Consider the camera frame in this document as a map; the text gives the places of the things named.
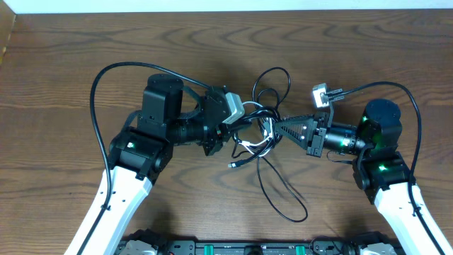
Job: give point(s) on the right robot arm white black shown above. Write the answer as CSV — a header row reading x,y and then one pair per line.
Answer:
x,y
378,169

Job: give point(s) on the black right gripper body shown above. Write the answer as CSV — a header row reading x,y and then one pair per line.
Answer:
x,y
316,144

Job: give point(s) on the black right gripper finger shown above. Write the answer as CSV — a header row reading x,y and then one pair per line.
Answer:
x,y
301,117
295,130

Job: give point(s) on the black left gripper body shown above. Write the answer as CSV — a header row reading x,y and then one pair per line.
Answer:
x,y
211,147

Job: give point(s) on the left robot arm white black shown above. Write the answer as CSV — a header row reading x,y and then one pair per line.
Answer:
x,y
172,114

